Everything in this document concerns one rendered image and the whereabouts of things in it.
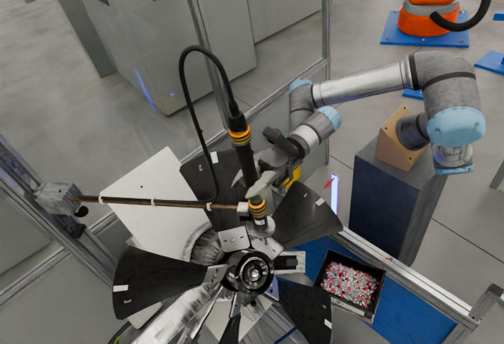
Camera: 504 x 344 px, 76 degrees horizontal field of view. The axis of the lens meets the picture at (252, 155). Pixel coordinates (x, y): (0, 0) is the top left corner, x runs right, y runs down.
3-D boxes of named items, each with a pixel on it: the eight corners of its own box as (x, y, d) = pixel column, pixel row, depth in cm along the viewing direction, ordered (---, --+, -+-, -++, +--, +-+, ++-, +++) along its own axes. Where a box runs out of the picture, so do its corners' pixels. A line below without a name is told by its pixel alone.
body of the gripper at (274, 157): (279, 192, 81) (309, 165, 87) (276, 170, 75) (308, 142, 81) (258, 178, 86) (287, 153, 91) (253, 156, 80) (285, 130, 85)
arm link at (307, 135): (319, 131, 82) (294, 120, 87) (307, 141, 80) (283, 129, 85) (319, 152, 87) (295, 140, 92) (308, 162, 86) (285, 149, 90)
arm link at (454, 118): (466, 137, 118) (478, 66, 73) (474, 177, 114) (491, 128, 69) (430, 142, 124) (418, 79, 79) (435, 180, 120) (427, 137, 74)
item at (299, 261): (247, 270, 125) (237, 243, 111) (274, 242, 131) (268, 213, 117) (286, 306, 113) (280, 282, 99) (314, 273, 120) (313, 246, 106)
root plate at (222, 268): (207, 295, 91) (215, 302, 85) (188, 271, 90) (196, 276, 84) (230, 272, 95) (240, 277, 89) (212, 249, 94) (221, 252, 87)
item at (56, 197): (46, 214, 101) (29, 198, 95) (59, 196, 106) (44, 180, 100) (74, 216, 99) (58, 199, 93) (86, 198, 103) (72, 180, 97)
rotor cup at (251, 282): (234, 301, 97) (253, 314, 85) (205, 264, 94) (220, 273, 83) (267, 266, 103) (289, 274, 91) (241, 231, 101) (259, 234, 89)
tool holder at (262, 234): (241, 237, 90) (235, 217, 83) (246, 216, 95) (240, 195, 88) (273, 240, 88) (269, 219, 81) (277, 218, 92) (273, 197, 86)
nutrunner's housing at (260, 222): (256, 238, 92) (220, 108, 60) (258, 226, 94) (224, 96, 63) (269, 239, 91) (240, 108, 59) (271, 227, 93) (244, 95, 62)
